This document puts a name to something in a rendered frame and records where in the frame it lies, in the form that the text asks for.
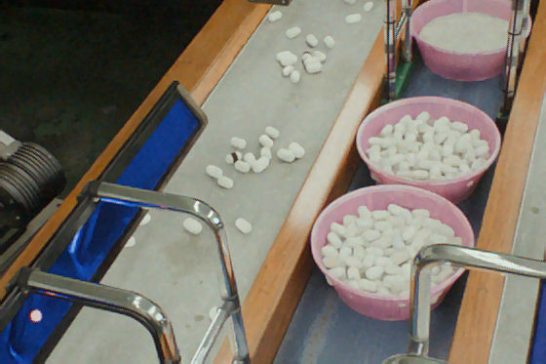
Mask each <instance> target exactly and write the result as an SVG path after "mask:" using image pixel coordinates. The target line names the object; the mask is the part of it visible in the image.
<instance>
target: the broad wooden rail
mask: <svg viewBox="0 0 546 364"><path fill-rule="evenodd" d="M272 7H273V5H267V4H257V3H250V2H249V1H248V0H224V1H223V3H222V4H221V5H220V6H219V8H218V9H217V10H216V11H215V13H214V14H213V15H212V17H211V18H210V19H209V20H208V22H207V23H206V24H205V25H204V27H203V28H202V29H201V30H200V32H199V33H198V34H197V35H196V37H195V38H194V39H193V40H192V42H191V43H190V44H189V45H188V47H187V48H186V49H185V50H184V52H183V53H182V54H181V55H180V57H179V58H178V59H177V60H176V62H175V63H174V64H173V66H172V67H171V68H170V69H169V70H168V72H167V73H166V74H165V75H164V77H163V78H162V79H161V80H160V82H159V83H158V84H157V85H156V87H155V88H154V89H153V90H152V92H151V93H150V94H149V95H148V97H147V98H146V99H145V100H144V102H143V103H142V104H141V105H140V107H139V108H138V109H137V110H136V112H135V113H134V114H133V116H132V117H131V118H130V119H129V121H128V122H127V123H126V124H125V126H124V127H123V128H122V129H121V131H120V132H119V133H118V134H117V136H116V137H115V139H114V140H113V142H112V143H111V144H110V145H109V147H108V148H107V149H106V150H105V152H104V153H103V154H102V155H101V157H100V158H99V159H98V160H97V162H96V163H95V164H94V166H93V168H92V169H91V171H90V172H87V173H86V174H85V176H84V177H83V178H82V179H81V180H80V181H79V182H78V183H77V185H76V186H75V187H74V188H73V190H72V191H71V192H70V193H69V195H68V196H67V197H66V198H65V200H64V201H63V202H62V203H61V205H60V206H59V207H58V209H57V210H56V211H55V212H54V214H53V215H52V216H51V217H50V219H49V220H48V221H47V222H46V224H45V225H44V226H43V227H42V229H41V230H40V231H39V232H38V234H37V235H36V236H35V237H34V239H33V240H32V241H31V242H30V244H29V245H28V246H27V247H26V249H25V250H24V251H23V252H22V254H21V255H20V256H19V258H18V259H17V260H16V261H15V263H14V264H13V265H12V266H11V268H10V269H9V270H8V271H6V273H5V274H4V275H3V276H2V277H1V279H0V300H1V299H2V298H3V297H4V295H5V294H6V293H7V292H6V290H5V288H4V286H5V285H6V284H7V283H8V281H10V280H11V279H12V277H13V276H14V275H15V274H16V272H17V271H18V270H19V269H20V267H21V266H22V265H25V267H28V266H29V264H30V263H31V262H32V260H33V259H34V258H35V257H36V255H37V254H38V253H39V251H40V250H41V249H42V248H43V246H44V245H45V244H46V243H47V241H48V240H49V239H50V237H51V236H52V235H53V234H54V232H55V231H56V230H57V228H58V227H59V226H60V224H61V223H62V222H63V220H64V219H65V218H66V217H67V215H68V214H69V213H70V212H71V210H72V209H73V208H74V206H75V205H76V204H77V203H78V202H77V200H76V196H77V195H78V193H79V192H80V191H81V190H82V188H83V187H84V186H85V185H86V183H87V182H89V181H90V180H94V181H96V180H97V178H98V177H99V175H100V174H101V173H102V172H103V170H104V169H105V168H106V167H107V165H108V164H109V163H110V161H111V160H112V159H113V158H114V156H115V155H116V154H117V152H118V151H119V150H120V149H121V147H122V146H123V145H124V143H125V142H126V141H127V140H128V138H129V137H130V136H131V135H132V133H133V132H134V131H135V128H136V127H137V126H138V124H139V123H140V122H141V120H142V119H143V118H144V117H145V115H146V114H147V113H148V112H149V110H150V109H151V108H152V106H153V105H154V104H155V103H156V101H157V100H158V99H159V98H160V97H161V96H162V95H163V93H164V92H165V91H166V90H167V88H168V86H169V85H170V84H171V82H173V81H174V80H178V81H179V82H180V83H181V84H182V85H183V86H184V88H185V89H186V90H187V91H188V93H189V94H190V95H191V96H192V98H193V99H194V100H195V101H196V103H197V104H198V105H199V106H200V108H202V106H203V105H204V103H205V102H206V101H207V99H208V97H209V95H210V94H211V93H212V91H213V90H214V88H215V86H216V85H217V84H218V82H219V81H220V79H221V78H222V77H223V75H224V74H225V72H226V71H227V70H228V68H229V67H230V65H231V64H232V63H233V61H234V60H235V59H236V58H237V56H238V55H239V54H240V52H241V51H242V49H243V48H244V47H245V45H246V44H247V42H248V41H249V40H250V38H251V37H252V35H253V34H254V32H255V31H256V29H257V28H258V26H259V25H260V24H261V22H262V21H263V19H264V18H265V17H266V15H267V14H268V12H269V11H270V10H271V8H272Z"/></svg>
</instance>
